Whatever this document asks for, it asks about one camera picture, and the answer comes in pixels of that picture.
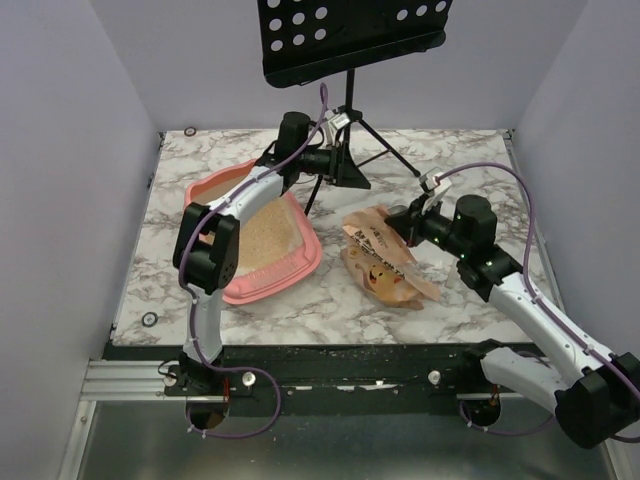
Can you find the pink litter box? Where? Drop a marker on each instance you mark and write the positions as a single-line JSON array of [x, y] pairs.
[[278, 248]]

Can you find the orange cat litter bag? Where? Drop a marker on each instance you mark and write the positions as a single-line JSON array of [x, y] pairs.
[[380, 262]]

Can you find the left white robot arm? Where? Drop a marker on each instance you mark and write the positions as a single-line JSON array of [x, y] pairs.
[[206, 253]]

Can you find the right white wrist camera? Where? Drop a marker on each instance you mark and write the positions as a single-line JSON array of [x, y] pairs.
[[435, 186]]

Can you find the black music stand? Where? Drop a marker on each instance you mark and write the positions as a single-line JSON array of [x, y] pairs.
[[305, 41]]

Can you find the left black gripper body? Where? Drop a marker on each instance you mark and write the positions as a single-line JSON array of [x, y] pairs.
[[341, 165]]

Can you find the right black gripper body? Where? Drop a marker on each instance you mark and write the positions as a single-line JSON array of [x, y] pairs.
[[413, 223]]

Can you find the white bag sealing clip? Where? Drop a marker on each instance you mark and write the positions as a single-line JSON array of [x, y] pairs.
[[452, 279]]

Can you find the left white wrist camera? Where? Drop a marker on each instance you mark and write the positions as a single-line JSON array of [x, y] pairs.
[[333, 124]]

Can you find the aluminium frame rail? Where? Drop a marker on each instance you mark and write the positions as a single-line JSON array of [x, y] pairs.
[[108, 380]]

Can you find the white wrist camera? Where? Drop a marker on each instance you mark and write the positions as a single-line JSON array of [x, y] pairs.
[[333, 124], [435, 186]]

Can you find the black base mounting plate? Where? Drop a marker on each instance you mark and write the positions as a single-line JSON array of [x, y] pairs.
[[330, 380]]

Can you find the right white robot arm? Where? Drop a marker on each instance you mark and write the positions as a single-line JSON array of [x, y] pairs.
[[592, 392]]

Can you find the metal litter scoop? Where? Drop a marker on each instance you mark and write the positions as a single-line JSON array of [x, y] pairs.
[[395, 209]]

